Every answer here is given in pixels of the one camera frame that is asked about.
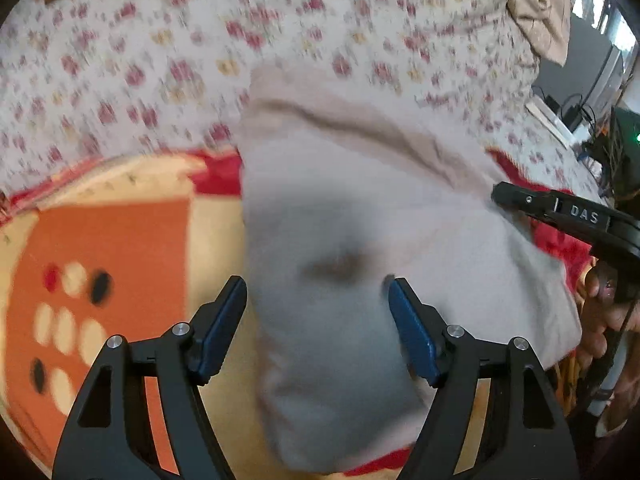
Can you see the floral bed sheet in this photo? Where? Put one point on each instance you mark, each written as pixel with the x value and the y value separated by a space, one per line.
pixel 200 35

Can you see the person's right hand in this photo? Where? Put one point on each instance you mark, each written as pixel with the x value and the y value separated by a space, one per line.
pixel 597 330

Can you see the black device green light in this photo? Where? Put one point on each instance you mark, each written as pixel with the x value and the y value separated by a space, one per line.
pixel 627 150

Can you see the beige curtain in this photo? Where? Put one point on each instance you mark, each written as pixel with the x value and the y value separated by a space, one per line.
pixel 540 15

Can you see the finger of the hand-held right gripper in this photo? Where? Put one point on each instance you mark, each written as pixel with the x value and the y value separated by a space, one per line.
pixel 550 207

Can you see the red yellow printed blanket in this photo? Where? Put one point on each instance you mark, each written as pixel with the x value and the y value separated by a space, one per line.
pixel 125 235

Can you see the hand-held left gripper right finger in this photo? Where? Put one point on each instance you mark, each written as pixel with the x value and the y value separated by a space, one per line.
pixel 415 335

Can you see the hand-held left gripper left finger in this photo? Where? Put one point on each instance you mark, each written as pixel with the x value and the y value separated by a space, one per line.
pixel 220 327

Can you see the white flat box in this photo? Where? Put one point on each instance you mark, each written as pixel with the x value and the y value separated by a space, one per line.
pixel 547 120

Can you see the beige garment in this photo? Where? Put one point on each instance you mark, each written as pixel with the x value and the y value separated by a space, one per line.
pixel 350 210

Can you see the window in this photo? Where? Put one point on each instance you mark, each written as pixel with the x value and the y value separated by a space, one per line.
pixel 595 5

